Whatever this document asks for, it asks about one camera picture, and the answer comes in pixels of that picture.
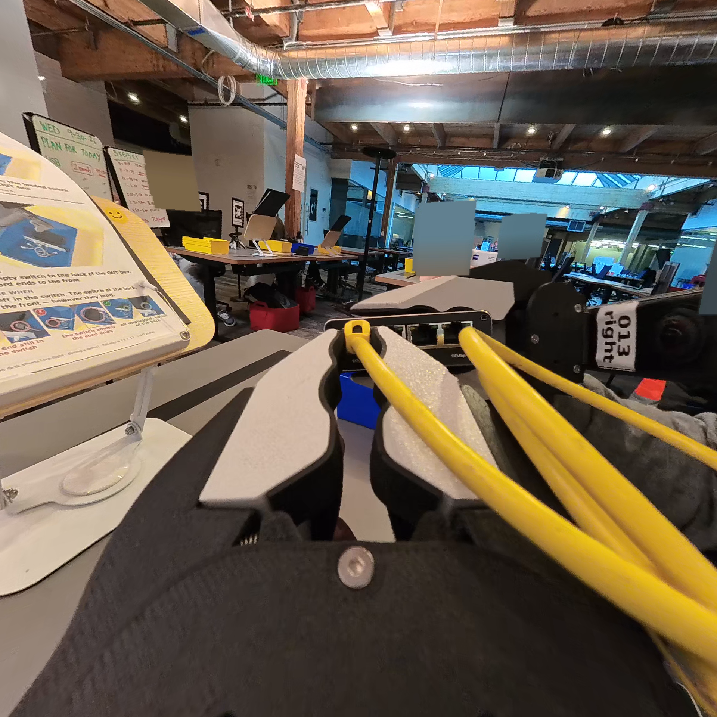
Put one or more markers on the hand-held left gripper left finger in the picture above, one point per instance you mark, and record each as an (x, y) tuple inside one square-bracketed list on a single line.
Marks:
[(280, 437)]

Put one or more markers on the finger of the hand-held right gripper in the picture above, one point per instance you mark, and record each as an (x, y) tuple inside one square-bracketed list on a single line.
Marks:
[(448, 294)]

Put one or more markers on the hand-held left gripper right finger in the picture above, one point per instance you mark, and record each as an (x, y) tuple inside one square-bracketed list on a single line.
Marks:
[(425, 386)]

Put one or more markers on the black ethernet splitter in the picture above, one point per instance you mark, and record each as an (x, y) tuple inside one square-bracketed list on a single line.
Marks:
[(431, 336)]

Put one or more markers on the blue plastic bin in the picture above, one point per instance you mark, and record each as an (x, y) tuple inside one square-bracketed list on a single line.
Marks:
[(358, 400)]

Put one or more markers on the short wooden desk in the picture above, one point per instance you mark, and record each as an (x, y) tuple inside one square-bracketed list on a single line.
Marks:
[(397, 277)]

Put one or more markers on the red bag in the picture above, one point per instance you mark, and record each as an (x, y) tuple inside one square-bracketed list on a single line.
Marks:
[(274, 316)]

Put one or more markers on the ceiling projector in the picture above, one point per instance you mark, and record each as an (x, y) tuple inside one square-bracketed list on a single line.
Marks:
[(548, 171)]

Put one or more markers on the person's grey sweatshirt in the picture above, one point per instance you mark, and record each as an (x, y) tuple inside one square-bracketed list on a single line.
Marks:
[(644, 459)]

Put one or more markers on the long wooden desk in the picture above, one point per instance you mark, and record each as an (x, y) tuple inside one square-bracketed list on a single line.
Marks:
[(252, 257)]

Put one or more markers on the wooden display board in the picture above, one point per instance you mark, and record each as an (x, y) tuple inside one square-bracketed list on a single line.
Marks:
[(157, 263)]

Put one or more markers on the printed instruction sheet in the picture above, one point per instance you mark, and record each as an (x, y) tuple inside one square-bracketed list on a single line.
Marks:
[(67, 280)]

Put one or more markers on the small whiteboard red writing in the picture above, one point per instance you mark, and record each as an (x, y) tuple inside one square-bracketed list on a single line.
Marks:
[(137, 185)]

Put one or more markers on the large whiteboard green writing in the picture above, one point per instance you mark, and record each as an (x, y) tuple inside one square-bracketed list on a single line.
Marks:
[(73, 151)]

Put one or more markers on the wooden post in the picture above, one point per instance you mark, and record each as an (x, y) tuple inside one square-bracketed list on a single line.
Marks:
[(296, 151)]

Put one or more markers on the silver air duct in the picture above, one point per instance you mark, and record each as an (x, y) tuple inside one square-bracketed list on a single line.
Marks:
[(392, 56)]

